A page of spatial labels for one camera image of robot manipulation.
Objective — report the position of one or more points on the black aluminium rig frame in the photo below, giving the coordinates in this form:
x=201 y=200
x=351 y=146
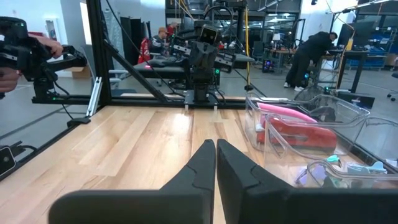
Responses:
x=98 y=46

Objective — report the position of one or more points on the person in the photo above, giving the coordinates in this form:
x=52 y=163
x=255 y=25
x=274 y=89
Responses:
x=311 y=53
x=172 y=29
x=160 y=40

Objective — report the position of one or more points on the red stapler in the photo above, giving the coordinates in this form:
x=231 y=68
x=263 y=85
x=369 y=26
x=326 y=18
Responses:
x=304 y=137

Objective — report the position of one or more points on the black monitor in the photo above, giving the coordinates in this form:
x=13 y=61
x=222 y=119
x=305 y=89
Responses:
x=357 y=35

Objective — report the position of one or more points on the clear plastic bin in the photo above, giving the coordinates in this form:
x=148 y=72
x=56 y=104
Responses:
x=342 y=107
x=280 y=137
x=342 y=179

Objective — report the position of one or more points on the cardboard box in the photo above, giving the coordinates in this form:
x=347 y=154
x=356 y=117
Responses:
x=79 y=72

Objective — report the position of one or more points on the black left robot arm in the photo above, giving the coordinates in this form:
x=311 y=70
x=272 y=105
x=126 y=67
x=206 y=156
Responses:
x=202 y=84

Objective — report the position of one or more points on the grey-blue staple remover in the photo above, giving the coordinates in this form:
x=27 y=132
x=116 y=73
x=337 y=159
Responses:
x=373 y=169

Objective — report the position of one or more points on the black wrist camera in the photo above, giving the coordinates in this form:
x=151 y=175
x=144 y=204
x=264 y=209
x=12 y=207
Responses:
x=209 y=34

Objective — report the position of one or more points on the blue storage bins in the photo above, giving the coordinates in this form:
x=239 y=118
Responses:
x=382 y=59

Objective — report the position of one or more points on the silver metal bracket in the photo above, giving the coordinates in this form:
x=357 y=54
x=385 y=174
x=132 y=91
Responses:
x=94 y=96

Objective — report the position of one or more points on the person's hand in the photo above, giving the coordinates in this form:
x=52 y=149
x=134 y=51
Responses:
x=53 y=46
x=9 y=79

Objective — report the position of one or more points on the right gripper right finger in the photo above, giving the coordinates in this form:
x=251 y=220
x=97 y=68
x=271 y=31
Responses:
x=295 y=208

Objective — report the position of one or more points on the black work desk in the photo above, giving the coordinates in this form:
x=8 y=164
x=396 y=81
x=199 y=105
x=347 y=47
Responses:
x=357 y=54

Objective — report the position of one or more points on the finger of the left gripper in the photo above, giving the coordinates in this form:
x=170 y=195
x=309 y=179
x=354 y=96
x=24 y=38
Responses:
x=210 y=54
x=196 y=54

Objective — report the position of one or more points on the small black box device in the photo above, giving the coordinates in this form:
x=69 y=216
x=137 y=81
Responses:
x=6 y=160

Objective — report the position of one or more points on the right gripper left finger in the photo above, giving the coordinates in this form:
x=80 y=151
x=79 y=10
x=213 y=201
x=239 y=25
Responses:
x=140 y=208

